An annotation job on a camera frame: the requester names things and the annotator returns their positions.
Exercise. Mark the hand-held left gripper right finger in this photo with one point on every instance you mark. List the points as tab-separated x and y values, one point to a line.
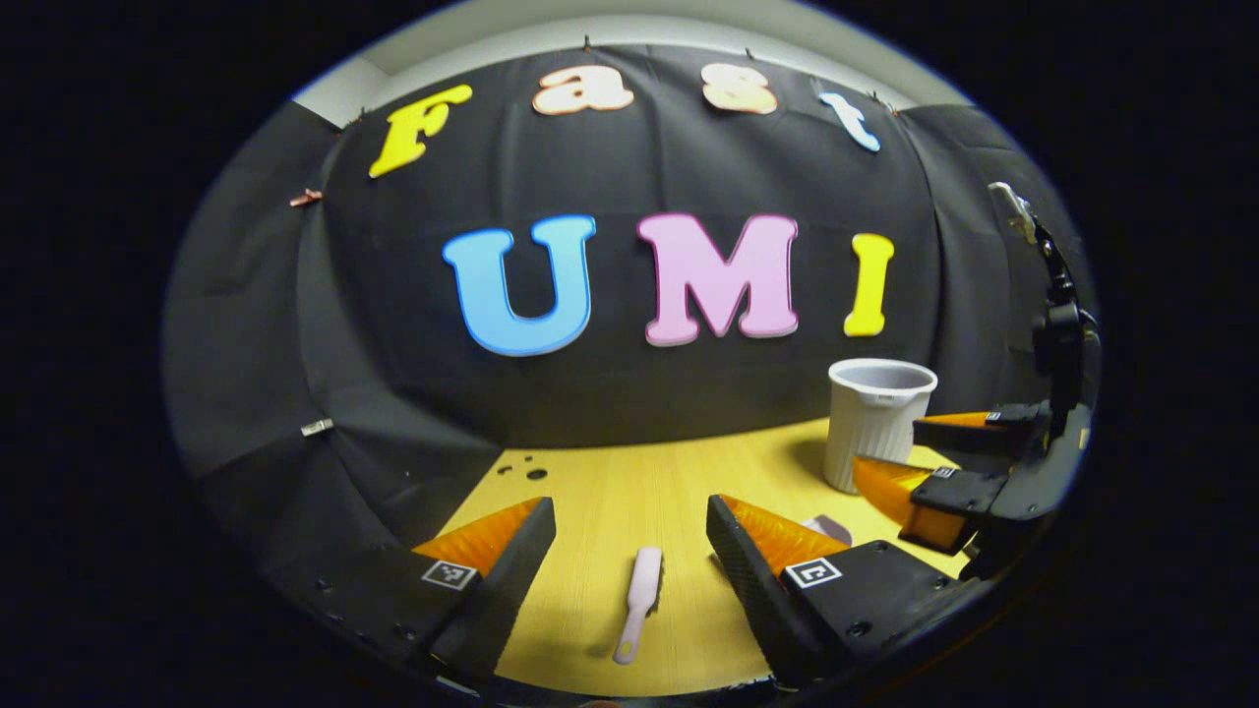
748	590

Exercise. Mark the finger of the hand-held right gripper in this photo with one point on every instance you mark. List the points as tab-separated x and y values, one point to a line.
949	497
969	435

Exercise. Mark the white ribbed garbage bin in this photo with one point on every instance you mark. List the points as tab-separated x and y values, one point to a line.
870	433

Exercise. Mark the small pale pink broom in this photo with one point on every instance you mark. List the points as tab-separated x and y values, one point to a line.
641	590

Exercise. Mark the black backdrop cloth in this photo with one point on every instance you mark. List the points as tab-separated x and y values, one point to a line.
639	167

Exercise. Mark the copper clip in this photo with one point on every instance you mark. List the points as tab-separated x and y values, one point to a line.
306	198

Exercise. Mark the silver clip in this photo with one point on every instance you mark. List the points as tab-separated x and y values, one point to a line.
317	427

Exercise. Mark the pale pink dustpan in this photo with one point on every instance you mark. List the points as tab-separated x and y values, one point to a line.
831	529

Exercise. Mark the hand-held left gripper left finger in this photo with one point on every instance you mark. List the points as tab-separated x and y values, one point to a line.
507	590

